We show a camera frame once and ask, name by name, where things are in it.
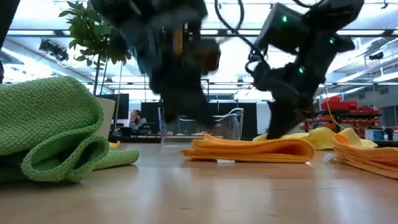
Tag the black ceiling light cluster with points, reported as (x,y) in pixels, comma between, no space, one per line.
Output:
(54,49)

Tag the person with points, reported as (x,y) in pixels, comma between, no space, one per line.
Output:
(136,121)

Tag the shelf with red bins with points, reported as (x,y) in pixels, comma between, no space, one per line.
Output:
(335,104)

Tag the small black ceiling spotlight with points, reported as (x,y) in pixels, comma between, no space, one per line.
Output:
(376,56)

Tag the black monitor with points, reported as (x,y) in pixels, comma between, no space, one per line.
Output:
(122,105)

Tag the yellow microfiber towel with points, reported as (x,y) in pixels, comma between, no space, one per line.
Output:
(323,137)

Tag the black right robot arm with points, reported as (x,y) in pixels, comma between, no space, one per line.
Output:
(317,46)

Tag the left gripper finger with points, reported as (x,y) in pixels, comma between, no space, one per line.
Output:
(169,107)
(196,109)

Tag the blue and white box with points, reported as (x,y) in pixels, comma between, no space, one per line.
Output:
(374,134)

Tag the black metal table frame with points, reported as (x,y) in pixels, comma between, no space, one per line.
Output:
(6,18)

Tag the green microfiber towel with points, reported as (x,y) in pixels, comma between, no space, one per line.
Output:
(46,118)

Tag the clear plastic bin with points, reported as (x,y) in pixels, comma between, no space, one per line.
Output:
(231,124)

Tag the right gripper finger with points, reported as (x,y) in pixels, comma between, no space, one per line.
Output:
(286,119)

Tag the black partition panels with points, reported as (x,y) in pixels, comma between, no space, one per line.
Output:
(250,119)

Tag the green plant in white pot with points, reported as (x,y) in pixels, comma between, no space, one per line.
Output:
(107,118)

